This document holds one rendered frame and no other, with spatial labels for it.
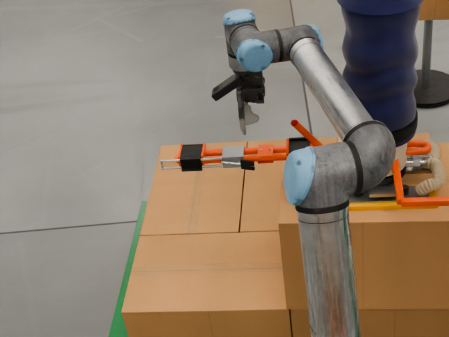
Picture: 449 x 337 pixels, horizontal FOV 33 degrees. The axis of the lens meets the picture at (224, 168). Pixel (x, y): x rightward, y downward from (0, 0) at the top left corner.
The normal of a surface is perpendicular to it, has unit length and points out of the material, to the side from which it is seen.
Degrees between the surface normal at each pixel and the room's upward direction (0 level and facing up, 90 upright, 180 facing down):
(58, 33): 0
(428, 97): 0
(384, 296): 90
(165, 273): 0
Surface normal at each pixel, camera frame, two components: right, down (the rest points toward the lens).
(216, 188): -0.11, -0.78
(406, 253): -0.11, 0.62
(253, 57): 0.14, 0.59
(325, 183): 0.19, 0.21
